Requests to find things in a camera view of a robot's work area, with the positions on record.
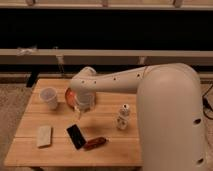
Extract grey horizontal rail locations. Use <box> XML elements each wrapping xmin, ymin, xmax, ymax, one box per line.
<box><xmin>0</xmin><ymin>49</ymin><xmax>213</xmax><ymax>66</ymax></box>

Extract small white bottle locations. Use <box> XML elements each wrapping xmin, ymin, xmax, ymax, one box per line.
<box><xmin>117</xmin><ymin>104</ymin><xmax>130</xmax><ymax>130</ymax></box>

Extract white sponge block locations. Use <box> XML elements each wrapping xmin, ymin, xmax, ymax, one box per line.
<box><xmin>37</xmin><ymin>125</ymin><xmax>52</xmax><ymax>148</ymax></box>

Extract brown sausage toy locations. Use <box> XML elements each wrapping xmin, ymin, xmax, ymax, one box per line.
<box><xmin>84</xmin><ymin>137</ymin><xmax>107</xmax><ymax>150</ymax></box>

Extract dark brown eraser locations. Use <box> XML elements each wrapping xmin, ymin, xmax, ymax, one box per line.
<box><xmin>67</xmin><ymin>124</ymin><xmax>86</xmax><ymax>150</ymax></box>

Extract wooden table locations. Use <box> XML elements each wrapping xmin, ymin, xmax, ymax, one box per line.
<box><xmin>5</xmin><ymin>79</ymin><xmax>141</xmax><ymax>167</ymax></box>

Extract orange bowl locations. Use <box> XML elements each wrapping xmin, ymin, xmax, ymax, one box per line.
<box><xmin>65</xmin><ymin>88</ymin><xmax>76</xmax><ymax>108</ymax></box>

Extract white plastic cup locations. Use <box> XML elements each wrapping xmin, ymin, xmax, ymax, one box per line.
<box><xmin>39</xmin><ymin>87</ymin><xmax>58</xmax><ymax>110</ymax></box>

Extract black cable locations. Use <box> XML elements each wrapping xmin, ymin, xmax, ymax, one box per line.
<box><xmin>201</xmin><ymin>83</ymin><xmax>213</xmax><ymax>120</ymax></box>

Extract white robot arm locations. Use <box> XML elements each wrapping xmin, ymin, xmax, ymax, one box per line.
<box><xmin>70</xmin><ymin>63</ymin><xmax>207</xmax><ymax>171</ymax></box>

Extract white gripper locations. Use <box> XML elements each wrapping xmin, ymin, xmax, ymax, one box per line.
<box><xmin>75</xmin><ymin>93</ymin><xmax>95</xmax><ymax>120</ymax></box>

